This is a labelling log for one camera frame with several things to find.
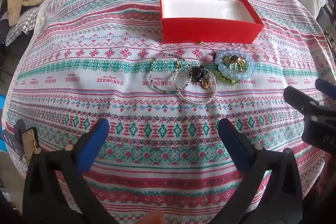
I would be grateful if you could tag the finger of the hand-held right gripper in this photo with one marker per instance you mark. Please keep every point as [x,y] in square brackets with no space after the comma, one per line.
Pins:
[299,100]
[326,88]

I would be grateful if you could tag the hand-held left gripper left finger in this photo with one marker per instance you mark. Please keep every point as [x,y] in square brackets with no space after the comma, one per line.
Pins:
[95,145]

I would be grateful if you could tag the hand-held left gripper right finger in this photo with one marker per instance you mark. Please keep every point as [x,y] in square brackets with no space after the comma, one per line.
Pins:
[233,145]

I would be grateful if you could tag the dark flower charm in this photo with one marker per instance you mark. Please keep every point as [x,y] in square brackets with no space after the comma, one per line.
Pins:
[198,73]

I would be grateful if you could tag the red jewelry box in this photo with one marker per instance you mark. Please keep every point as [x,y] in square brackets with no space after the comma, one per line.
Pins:
[210,29]

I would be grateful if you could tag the person's right hand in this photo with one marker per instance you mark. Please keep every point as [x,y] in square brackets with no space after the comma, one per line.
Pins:
[321,183]

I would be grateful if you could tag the brown cardboard tag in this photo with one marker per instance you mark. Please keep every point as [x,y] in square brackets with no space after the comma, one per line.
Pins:
[29,140]

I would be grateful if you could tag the blue plastic stool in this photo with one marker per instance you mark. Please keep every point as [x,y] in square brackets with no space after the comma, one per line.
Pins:
[2,100]

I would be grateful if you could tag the patterned knit-print tablecloth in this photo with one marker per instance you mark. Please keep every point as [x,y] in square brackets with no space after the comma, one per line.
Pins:
[131,29]

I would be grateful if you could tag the checkered bed sheet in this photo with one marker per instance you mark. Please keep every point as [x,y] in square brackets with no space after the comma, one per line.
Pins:
[21,27]

